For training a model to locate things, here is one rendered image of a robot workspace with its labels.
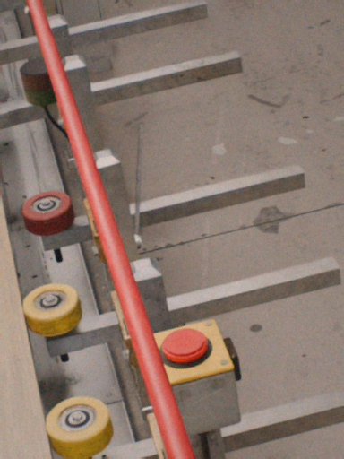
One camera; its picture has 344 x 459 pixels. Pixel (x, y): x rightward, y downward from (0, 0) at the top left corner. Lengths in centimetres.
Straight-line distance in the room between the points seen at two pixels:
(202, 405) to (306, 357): 185
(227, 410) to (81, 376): 94
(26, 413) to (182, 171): 219
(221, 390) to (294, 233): 227
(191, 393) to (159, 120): 293
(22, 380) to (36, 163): 107
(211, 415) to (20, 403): 51
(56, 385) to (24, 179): 67
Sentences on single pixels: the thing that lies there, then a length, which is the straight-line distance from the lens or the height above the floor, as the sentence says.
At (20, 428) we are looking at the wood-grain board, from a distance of 150.
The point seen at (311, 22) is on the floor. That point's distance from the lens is 445.
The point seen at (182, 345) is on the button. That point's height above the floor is 123.
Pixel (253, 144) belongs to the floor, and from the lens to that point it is 373.
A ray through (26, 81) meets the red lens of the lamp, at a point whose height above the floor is 115.
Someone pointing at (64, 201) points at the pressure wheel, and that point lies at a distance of 189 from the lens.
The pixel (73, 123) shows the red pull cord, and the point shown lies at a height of 164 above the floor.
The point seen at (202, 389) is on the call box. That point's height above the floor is 120.
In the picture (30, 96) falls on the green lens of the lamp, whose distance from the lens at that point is 173.
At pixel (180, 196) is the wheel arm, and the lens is 193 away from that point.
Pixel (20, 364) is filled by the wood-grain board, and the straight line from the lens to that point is 160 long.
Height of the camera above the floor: 190
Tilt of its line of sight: 34 degrees down
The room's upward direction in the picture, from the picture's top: 11 degrees counter-clockwise
